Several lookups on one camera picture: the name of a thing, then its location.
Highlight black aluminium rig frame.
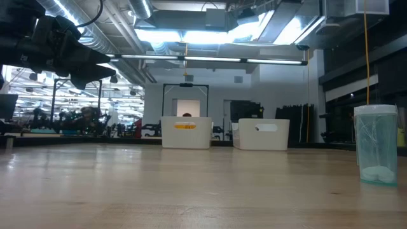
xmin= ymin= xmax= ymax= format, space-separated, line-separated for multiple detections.
xmin=0 ymin=135 xmax=407 ymax=156

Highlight black cabinet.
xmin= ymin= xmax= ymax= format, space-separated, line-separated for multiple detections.
xmin=229 ymin=100 xmax=265 ymax=123

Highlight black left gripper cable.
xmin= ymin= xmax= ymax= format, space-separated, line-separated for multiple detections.
xmin=75 ymin=0 xmax=104 ymax=29

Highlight long ceiling light fixture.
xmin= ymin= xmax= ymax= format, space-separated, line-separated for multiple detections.
xmin=106 ymin=53 xmax=308 ymax=66

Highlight distant black robot arms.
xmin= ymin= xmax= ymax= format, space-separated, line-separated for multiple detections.
xmin=28 ymin=106 xmax=112 ymax=136

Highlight distant black gantry frame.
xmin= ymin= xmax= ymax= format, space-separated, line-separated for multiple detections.
xmin=162 ymin=83 xmax=210 ymax=118

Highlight red distant object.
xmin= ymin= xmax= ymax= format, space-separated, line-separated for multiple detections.
xmin=133 ymin=118 xmax=143 ymax=138

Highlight black curtain panels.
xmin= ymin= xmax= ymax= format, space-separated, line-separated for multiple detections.
xmin=275 ymin=104 xmax=315 ymax=143

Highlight black monitor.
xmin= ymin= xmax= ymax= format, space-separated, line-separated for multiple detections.
xmin=0 ymin=94 xmax=19 ymax=121

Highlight distant black stand frame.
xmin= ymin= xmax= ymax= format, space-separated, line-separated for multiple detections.
xmin=50 ymin=78 xmax=103 ymax=123

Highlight large silver air duct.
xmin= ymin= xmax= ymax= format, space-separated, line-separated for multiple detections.
xmin=36 ymin=0 xmax=147 ymax=85

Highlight white plastic bin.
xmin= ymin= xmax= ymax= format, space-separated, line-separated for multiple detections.
xmin=160 ymin=116 xmax=213 ymax=150
xmin=233 ymin=118 xmax=291 ymax=151

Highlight yellow spray bottle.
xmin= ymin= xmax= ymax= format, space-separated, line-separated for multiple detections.
xmin=397 ymin=127 xmax=406 ymax=148

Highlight yellow hanging cable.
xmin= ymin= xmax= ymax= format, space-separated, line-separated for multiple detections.
xmin=363 ymin=0 xmax=371 ymax=106

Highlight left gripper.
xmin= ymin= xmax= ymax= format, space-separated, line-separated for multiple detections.
xmin=22 ymin=15 xmax=117 ymax=90

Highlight small silver air duct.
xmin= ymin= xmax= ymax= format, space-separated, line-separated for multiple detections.
xmin=127 ymin=0 xmax=153 ymax=20

